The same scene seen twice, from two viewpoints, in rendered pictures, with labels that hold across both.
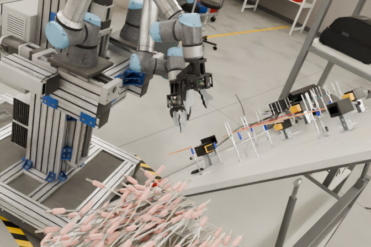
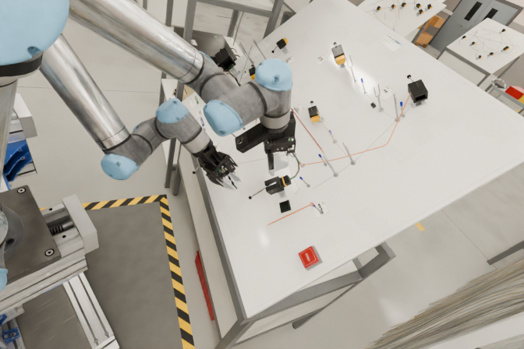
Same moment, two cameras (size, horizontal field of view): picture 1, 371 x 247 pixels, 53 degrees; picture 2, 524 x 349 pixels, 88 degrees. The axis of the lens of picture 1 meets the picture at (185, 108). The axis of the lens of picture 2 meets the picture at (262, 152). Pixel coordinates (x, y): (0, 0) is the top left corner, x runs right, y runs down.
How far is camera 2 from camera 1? 1.26 m
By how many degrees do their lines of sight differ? 60
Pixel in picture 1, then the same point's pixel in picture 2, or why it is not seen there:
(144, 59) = (135, 151)
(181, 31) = (278, 102)
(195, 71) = (285, 133)
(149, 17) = (83, 80)
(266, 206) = not seen: hidden behind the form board
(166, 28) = (253, 111)
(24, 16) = not seen: outside the picture
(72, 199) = (61, 332)
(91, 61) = (19, 227)
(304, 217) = not seen: hidden behind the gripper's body
